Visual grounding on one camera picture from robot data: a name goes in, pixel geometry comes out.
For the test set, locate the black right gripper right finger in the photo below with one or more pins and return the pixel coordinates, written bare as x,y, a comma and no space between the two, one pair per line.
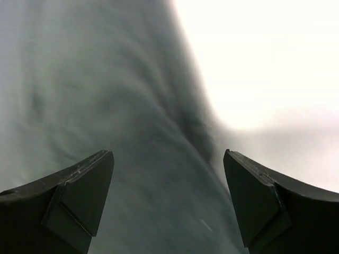
277,213

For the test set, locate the zebra and grey plush pillowcase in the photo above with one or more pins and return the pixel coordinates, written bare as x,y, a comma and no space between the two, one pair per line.
78,77

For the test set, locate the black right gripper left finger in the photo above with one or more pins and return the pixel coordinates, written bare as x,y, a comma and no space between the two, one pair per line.
59,213

